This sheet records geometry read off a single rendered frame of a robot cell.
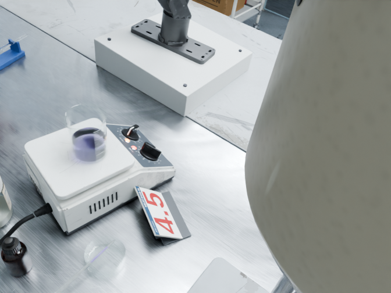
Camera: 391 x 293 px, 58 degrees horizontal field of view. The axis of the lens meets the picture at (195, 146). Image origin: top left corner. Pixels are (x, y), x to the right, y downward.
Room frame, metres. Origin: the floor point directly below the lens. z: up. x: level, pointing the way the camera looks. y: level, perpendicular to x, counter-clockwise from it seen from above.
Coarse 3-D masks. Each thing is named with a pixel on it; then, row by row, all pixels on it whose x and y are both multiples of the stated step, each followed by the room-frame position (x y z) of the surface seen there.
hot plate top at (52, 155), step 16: (64, 128) 0.38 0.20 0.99; (32, 144) 0.34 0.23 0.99; (48, 144) 0.34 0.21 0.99; (64, 144) 0.35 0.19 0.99; (112, 144) 0.36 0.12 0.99; (32, 160) 0.31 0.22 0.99; (48, 160) 0.31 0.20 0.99; (64, 160) 0.32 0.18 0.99; (112, 160) 0.33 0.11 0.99; (128, 160) 0.34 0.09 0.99; (48, 176) 0.28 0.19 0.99; (64, 176) 0.29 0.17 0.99; (80, 176) 0.29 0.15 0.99; (96, 176) 0.30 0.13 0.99; (112, 176) 0.31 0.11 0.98; (64, 192) 0.26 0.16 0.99
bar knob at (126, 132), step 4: (136, 124) 0.45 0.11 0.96; (124, 128) 0.44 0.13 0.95; (132, 128) 0.43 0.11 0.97; (136, 128) 0.44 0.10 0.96; (124, 132) 0.42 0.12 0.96; (128, 132) 0.42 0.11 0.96; (132, 132) 0.42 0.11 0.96; (136, 132) 0.44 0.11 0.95; (128, 136) 0.42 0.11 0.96; (132, 136) 0.42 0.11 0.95; (136, 136) 0.43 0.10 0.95; (136, 140) 0.42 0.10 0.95
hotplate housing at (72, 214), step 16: (32, 176) 0.31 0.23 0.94; (128, 176) 0.33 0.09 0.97; (144, 176) 0.34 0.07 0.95; (160, 176) 0.37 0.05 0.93; (48, 192) 0.27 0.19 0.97; (80, 192) 0.28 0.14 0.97; (96, 192) 0.29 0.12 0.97; (112, 192) 0.30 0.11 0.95; (128, 192) 0.32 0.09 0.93; (48, 208) 0.27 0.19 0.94; (64, 208) 0.25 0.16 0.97; (80, 208) 0.27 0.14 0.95; (96, 208) 0.28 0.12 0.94; (112, 208) 0.30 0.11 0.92; (64, 224) 0.25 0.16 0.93; (80, 224) 0.26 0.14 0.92
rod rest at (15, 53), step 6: (18, 42) 0.67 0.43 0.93; (12, 48) 0.67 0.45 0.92; (18, 48) 0.67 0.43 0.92; (6, 54) 0.65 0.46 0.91; (12, 54) 0.66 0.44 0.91; (18, 54) 0.66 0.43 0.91; (24, 54) 0.68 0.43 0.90; (0, 60) 0.63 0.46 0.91; (6, 60) 0.63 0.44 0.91; (12, 60) 0.64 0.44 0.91; (0, 66) 0.61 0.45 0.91; (6, 66) 0.62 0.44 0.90
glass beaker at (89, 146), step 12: (72, 108) 0.35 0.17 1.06; (84, 108) 0.36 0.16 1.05; (96, 108) 0.36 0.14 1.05; (72, 120) 0.35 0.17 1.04; (84, 120) 0.36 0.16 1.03; (96, 120) 0.36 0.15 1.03; (72, 132) 0.32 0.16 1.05; (84, 132) 0.32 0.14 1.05; (96, 132) 0.32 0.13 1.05; (72, 144) 0.32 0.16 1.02; (84, 144) 0.32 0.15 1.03; (96, 144) 0.32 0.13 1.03; (84, 156) 0.32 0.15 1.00; (96, 156) 0.32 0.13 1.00
